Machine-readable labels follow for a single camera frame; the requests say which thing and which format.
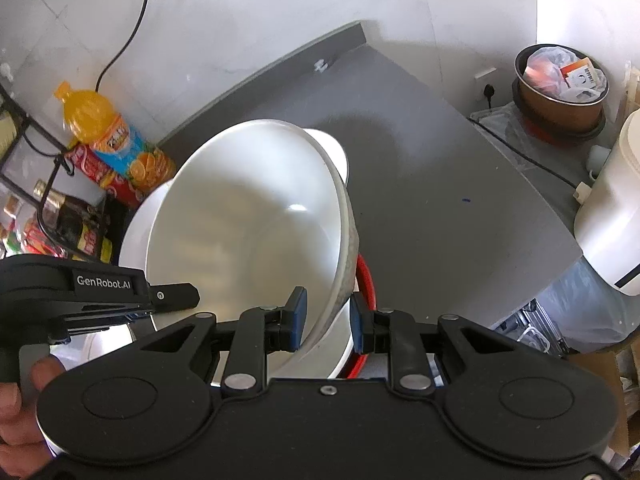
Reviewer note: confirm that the red and black bowl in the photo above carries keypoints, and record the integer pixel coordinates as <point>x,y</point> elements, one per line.
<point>364,299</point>

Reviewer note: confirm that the white plate Sweet print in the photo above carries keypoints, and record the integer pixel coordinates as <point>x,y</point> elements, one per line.
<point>132,255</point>

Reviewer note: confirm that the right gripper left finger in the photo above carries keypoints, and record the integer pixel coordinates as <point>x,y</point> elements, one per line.
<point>254,336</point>

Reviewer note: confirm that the person left hand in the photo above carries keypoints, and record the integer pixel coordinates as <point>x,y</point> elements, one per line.
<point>23,448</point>

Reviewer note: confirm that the pot with packets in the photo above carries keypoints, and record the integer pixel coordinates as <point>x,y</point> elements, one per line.
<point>560,92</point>

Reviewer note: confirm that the white ceramic bowl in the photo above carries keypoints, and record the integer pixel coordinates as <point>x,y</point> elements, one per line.
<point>334,150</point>
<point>254,212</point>

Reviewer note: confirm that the orange juice bottle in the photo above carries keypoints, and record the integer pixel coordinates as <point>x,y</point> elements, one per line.
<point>94,121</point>

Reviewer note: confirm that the red drink can upper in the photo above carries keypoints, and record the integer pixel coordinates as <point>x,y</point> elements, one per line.
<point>94,168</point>

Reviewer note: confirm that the white electric kettle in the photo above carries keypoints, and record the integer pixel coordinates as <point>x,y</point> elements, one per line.
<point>606,226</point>

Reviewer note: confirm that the black metal shelf rack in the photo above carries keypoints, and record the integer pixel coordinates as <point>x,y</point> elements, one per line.
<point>36,154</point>

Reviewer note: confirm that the large soy sauce bottle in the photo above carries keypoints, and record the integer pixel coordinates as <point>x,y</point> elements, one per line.
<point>78,223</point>

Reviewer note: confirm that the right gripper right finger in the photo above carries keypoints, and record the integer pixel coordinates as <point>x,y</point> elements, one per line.
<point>396,335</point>

